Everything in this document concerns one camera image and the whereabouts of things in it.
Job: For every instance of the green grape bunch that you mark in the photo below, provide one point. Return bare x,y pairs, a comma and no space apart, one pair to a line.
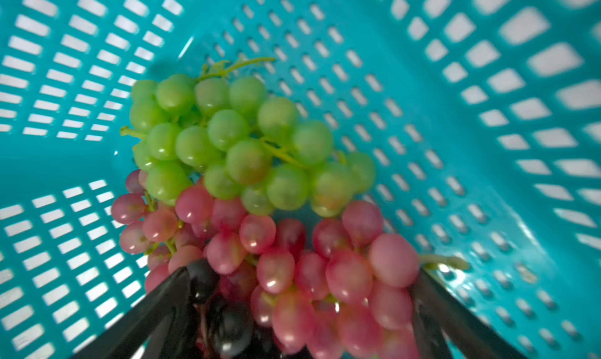
222,136

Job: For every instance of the red grape bunch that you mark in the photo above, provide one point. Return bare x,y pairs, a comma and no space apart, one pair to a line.
344,288

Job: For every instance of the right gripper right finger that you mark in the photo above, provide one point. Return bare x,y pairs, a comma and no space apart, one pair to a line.
439,317

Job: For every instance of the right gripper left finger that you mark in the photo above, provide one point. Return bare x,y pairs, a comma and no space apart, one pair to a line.
163,322

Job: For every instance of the teal plastic mesh basket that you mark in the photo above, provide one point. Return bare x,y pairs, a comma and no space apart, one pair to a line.
483,117

